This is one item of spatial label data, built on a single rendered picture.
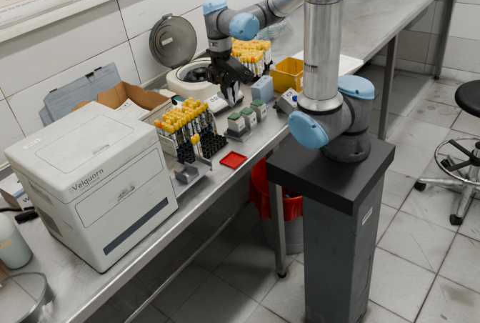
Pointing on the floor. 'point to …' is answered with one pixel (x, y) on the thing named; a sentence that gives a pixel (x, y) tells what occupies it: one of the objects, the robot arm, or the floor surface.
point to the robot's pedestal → (339, 259)
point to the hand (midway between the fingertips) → (233, 103)
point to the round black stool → (469, 88)
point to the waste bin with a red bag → (295, 228)
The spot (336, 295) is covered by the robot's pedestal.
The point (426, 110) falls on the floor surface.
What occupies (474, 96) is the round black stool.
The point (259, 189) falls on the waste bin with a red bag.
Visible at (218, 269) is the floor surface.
